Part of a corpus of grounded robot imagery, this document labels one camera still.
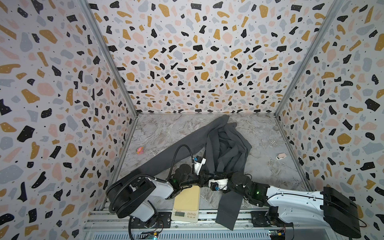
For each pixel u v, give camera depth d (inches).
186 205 30.1
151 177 19.8
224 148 38.7
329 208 17.0
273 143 41.6
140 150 37.3
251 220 29.0
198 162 29.8
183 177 26.3
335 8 28.2
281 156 37.5
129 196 17.3
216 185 25.6
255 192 23.8
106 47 32.9
